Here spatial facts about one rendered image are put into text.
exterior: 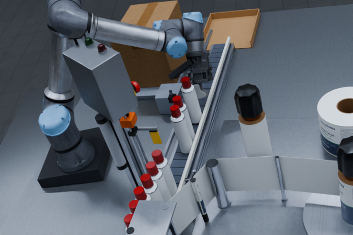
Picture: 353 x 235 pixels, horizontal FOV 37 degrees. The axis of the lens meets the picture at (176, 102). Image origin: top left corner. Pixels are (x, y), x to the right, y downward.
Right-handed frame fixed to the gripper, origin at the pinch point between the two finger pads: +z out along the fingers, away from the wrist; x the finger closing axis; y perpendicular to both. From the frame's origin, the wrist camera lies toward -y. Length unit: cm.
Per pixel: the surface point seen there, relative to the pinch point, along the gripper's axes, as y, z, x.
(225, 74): 5.7, -7.8, 28.6
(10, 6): -311, -69, 306
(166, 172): 2.8, 15.4, -42.6
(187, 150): 1.8, 14.4, -18.1
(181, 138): 1.1, 9.1, -21.3
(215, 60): -0.1, -13.8, 34.9
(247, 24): 8, -28, 70
